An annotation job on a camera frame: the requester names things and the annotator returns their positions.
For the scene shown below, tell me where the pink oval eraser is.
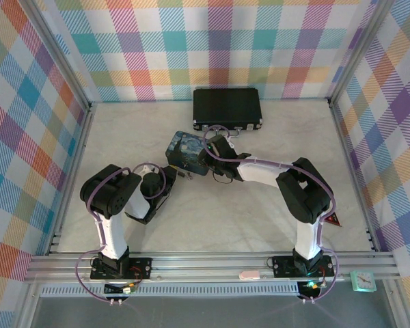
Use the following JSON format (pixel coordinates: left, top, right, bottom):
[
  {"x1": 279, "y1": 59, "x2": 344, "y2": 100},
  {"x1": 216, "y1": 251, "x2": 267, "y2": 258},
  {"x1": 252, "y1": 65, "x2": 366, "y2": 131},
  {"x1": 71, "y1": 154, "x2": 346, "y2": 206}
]
[{"x1": 238, "y1": 269, "x2": 262, "y2": 282}]

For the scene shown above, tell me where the aluminium right side rail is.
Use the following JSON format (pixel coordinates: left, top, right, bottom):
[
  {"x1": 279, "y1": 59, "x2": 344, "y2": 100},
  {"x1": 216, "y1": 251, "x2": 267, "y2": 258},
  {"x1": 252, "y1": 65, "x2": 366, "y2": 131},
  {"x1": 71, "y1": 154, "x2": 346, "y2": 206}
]
[{"x1": 329, "y1": 98, "x2": 386, "y2": 253}]

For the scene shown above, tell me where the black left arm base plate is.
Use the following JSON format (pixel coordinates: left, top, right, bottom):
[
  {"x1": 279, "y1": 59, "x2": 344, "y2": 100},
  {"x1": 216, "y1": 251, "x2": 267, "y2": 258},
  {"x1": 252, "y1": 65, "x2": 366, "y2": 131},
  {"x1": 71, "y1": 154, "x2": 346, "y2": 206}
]
[{"x1": 90, "y1": 255, "x2": 154, "y2": 282}]

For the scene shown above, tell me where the aluminium right frame post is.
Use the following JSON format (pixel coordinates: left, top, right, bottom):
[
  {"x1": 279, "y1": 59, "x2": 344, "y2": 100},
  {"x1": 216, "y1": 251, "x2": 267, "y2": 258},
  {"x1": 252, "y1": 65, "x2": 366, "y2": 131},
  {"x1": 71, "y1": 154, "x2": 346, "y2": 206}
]
[{"x1": 327, "y1": 0, "x2": 390, "y2": 107}]

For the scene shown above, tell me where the blue starry night print box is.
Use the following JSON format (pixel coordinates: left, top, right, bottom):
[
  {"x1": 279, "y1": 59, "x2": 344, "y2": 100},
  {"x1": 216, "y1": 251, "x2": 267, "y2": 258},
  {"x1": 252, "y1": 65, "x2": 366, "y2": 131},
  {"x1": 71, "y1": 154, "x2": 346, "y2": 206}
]
[{"x1": 163, "y1": 130, "x2": 213, "y2": 176}]

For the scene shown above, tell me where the mint green square clock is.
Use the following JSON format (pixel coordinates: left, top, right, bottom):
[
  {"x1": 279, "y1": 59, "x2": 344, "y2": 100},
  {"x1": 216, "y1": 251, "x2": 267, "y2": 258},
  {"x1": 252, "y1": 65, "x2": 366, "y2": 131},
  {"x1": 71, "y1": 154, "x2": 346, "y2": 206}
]
[{"x1": 349, "y1": 269, "x2": 378, "y2": 294}]

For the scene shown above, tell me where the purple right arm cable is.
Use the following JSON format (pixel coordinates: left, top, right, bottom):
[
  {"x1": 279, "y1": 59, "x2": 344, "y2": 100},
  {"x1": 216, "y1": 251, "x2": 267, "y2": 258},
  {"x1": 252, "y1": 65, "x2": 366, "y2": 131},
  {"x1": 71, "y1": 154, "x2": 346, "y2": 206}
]
[{"x1": 203, "y1": 125, "x2": 344, "y2": 303}]

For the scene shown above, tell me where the aluminium left side rail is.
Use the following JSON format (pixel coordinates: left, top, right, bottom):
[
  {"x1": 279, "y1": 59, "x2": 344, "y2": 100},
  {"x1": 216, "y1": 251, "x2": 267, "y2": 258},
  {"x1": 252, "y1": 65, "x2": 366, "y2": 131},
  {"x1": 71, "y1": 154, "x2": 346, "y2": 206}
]
[{"x1": 44, "y1": 101, "x2": 98, "y2": 256}]

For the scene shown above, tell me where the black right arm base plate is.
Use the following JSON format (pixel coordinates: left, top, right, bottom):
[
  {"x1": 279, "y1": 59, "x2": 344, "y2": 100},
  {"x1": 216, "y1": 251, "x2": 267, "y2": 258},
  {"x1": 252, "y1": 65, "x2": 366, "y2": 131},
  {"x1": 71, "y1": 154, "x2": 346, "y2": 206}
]
[{"x1": 271, "y1": 254, "x2": 336, "y2": 279}]

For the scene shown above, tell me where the grey slotted cable duct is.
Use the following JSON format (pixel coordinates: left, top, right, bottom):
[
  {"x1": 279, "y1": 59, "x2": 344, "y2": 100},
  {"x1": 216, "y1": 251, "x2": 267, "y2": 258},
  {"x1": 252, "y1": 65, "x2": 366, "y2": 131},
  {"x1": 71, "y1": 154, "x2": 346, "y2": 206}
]
[{"x1": 40, "y1": 284, "x2": 301, "y2": 299}]

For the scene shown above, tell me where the aluminium left frame post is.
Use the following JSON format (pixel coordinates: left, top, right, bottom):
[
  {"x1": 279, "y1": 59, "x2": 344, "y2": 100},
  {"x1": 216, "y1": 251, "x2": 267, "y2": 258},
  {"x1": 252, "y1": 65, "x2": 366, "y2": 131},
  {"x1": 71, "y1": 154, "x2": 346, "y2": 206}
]
[{"x1": 27, "y1": 0, "x2": 94, "y2": 109}]

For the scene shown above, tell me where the aluminium front frame rail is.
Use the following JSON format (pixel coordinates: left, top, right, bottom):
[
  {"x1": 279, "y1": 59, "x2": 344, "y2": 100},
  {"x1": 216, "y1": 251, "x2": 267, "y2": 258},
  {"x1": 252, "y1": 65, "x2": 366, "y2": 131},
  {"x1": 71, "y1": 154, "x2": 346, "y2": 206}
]
[{"x1": 23, "y1": 251, "x2": 403, "y2": 285}]

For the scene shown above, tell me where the aluminium frame post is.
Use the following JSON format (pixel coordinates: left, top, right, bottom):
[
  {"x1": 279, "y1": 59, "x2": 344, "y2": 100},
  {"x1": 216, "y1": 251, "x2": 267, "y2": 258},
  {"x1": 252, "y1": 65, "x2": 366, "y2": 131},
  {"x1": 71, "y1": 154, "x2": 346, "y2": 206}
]
[
  {"x1": 27, "y1": 0, "x2": 94, "y2": 109},
  {"x1": 327, "y1": 0, "x2": 390, "y2": 107}
]

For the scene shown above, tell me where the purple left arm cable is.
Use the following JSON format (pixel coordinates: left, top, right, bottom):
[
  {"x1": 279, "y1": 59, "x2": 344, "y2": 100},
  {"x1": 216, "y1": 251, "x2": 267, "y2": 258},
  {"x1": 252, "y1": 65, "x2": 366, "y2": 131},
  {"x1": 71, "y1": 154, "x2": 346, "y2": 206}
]
[{"x1": 75, "y1": 163, "x2": 167, "y2": 303}]

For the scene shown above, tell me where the red triangle warning sign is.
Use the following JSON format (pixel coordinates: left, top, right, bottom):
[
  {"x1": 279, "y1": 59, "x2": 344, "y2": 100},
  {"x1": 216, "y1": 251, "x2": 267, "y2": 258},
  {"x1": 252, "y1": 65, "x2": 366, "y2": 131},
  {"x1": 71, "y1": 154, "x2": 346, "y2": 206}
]
[{"x1": 322, "y1": 212, "x2": 343, "y2": 228}]

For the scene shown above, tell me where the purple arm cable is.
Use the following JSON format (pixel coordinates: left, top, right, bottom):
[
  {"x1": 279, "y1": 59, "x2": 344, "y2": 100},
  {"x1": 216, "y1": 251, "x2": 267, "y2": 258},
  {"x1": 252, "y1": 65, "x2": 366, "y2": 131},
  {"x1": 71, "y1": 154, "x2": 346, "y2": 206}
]
[
  {"x1": 75, "y1": 163, "x2": 167, "y2": 303},
  {"x1": 203, "y1": 125, "x2": 344, "y2": 303}
]

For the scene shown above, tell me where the black briefcase with metal handle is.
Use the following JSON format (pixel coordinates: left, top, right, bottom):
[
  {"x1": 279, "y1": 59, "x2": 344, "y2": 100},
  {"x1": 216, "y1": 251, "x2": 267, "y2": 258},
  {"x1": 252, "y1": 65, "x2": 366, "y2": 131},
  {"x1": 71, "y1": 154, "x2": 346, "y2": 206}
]
[{"x1": 191, "y1": 87, "x2": 264, "y2": 139}]

